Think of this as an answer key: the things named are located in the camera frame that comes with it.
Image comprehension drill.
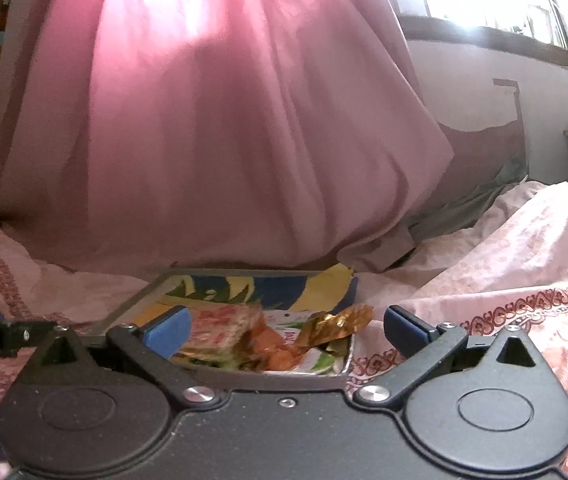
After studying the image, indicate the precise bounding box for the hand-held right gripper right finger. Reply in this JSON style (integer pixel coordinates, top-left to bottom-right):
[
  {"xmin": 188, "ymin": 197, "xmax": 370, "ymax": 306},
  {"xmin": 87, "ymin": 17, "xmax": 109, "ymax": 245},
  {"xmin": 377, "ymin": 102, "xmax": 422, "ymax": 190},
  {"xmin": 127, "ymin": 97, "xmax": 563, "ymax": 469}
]
[{"xmin": 354, "ymin": 305, "xmax": 540, "ymax": 406}]

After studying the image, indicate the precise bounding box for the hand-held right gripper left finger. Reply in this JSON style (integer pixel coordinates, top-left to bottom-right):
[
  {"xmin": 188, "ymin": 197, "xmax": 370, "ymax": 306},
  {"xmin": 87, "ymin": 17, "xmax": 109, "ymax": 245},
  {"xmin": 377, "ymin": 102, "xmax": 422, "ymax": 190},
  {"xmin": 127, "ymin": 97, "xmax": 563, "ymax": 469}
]
[{"xmin": 31, "ymin": 305, "xmax": 217, "ymax": 408}]

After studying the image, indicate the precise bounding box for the red and white snack packet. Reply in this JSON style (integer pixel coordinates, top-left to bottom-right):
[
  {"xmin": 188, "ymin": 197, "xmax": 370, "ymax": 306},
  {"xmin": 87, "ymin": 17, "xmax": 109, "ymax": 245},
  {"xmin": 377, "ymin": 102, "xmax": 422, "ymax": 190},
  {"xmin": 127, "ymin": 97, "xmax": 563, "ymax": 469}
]
[{"xmin": 191, "ymin": 304, "xmax": 265, "ymax": 361}]

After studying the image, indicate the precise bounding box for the gold foil snack wrapper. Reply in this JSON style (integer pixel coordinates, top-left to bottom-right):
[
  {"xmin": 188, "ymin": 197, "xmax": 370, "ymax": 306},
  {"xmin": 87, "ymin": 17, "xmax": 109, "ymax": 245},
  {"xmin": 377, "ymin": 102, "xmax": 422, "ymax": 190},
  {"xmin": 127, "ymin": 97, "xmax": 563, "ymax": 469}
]
[{"xmin": 298, "ymin": 305, "xmax": 375, "ymax": 348}]

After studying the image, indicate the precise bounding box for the white snack packet vegetable picture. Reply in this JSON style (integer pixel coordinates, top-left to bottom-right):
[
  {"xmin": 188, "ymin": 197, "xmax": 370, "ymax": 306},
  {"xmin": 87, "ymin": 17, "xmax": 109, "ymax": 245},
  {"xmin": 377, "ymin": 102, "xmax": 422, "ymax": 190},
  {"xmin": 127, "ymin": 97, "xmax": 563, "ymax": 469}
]
[{"xmin": 264, "ymin": 310, "xmax": 352, "ymax": 376}]

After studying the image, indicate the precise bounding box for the orange snack packet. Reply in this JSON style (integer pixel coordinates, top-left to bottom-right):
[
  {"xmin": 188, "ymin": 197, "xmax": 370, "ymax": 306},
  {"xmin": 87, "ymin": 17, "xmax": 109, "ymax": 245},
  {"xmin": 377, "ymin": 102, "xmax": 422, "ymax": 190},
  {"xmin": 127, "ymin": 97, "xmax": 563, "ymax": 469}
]
[{"xmin": 246, "ymin": 317, "xmax": 307, "ymax": 372}]

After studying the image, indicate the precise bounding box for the pink floral bed sheet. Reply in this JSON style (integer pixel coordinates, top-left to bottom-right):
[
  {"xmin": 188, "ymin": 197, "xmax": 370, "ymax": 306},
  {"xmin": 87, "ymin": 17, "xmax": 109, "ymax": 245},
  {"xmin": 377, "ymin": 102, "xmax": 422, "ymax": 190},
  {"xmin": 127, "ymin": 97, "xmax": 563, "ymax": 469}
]
[{"xmin": 0, "ymin": 180, "xmax": 568, "ymax": 480}]

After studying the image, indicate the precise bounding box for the green cloth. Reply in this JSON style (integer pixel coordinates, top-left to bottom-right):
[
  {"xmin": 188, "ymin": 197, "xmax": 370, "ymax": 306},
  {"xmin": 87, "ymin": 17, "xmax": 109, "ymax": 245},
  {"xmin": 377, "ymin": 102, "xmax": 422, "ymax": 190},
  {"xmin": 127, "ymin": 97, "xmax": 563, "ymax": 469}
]
[{"xmin": 406, "ymin": 157, "xmax": 529, "ymax": 241}]

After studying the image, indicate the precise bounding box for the pink curtain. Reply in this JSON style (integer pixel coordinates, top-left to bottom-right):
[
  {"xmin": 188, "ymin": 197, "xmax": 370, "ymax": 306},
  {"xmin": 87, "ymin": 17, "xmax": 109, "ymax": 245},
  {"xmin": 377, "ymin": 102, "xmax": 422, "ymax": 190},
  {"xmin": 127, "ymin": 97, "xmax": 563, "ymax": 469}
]
[{"xmin": 0, "ymin": 0, "xmax": 454, "ymax": 281}]

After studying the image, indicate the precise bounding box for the dark wooden window sill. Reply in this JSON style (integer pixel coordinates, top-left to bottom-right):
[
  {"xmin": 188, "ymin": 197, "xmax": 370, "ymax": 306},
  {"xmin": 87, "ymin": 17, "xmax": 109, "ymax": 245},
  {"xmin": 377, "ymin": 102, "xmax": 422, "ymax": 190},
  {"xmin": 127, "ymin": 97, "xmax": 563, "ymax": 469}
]
[{"xmin": 399, "ymin": 15, "xmax": 568, "ymax": 68}]

